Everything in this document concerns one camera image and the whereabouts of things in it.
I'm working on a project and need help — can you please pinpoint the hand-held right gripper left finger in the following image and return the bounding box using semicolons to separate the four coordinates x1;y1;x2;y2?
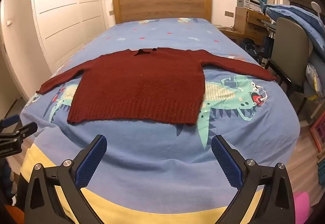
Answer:
24;134;107;224

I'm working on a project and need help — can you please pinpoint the blue printed bed blanket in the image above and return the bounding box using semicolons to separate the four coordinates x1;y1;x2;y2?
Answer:
20;18;301;224

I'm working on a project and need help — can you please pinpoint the blue quilt pile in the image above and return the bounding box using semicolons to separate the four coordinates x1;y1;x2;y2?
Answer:
264;3;325;62

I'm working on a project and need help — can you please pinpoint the black backpack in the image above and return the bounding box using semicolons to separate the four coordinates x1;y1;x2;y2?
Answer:
239;37;262;62

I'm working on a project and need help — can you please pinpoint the white printer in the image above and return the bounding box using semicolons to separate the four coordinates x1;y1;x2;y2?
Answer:
236;0;262;13

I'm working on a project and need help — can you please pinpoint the pink object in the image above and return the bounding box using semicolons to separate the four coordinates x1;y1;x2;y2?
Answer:
293;192;312;224

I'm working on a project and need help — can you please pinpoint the white round lamp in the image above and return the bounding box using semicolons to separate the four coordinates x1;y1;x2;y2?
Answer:
311;2;322;20

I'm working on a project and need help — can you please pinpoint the dark red knitted sweater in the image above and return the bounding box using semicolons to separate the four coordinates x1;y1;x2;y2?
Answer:
36;47;278;126

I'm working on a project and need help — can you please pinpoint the wooden desk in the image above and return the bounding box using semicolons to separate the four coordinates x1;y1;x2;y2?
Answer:
218;7;274;45

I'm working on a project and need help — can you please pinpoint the white panelled wardrobe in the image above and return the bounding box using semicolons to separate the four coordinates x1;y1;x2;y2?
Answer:
30;0;107;102

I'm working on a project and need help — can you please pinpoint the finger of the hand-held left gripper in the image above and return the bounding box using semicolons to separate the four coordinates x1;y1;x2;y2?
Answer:
0;122;38;142
0;115;20;129

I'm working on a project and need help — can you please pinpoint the grey chair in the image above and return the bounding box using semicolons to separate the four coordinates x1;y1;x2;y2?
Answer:
266;17;311;113

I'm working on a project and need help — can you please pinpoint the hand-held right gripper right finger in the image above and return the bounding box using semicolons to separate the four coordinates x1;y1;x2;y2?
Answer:
211;134;296;224

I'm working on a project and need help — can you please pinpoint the wooden headboard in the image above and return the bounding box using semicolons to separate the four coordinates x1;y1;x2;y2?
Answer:
112;0;212;25

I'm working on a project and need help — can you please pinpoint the patterned white cloth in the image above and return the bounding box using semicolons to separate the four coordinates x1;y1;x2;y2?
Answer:
305;61;321;100

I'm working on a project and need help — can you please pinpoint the red picture frame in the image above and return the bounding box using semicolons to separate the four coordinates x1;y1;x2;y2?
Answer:
310;112;325;153

